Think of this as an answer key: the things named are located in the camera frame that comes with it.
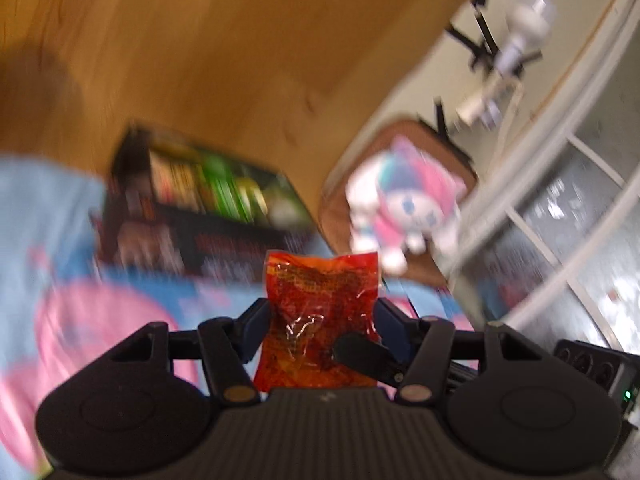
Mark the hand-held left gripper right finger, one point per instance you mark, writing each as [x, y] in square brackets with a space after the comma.
[394, 324]

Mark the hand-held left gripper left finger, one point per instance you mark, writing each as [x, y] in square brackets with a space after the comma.
[252, 326]

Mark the red spicy snack packet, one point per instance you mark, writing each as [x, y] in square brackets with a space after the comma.
[310, 300]

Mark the black cardboard box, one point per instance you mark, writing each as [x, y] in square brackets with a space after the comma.
[220, 245]

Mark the dark green snack packet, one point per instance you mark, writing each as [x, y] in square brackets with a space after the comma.
[225, 190]

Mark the clear peanut packet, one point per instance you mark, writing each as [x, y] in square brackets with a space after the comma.
[172, 180]

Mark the pink white bunny plush toy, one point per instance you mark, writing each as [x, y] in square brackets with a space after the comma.
[400, 210]

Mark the black power strip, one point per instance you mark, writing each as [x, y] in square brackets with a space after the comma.
[595, 367]

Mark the printed cartoon blanket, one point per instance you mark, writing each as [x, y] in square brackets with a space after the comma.
[50, 240]

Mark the wooden board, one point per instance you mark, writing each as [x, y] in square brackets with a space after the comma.
[225, 35]

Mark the white robot on tripod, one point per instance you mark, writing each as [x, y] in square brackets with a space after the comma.
[525, 25]

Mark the white window frame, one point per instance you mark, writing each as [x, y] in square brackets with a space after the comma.
[537, 246]

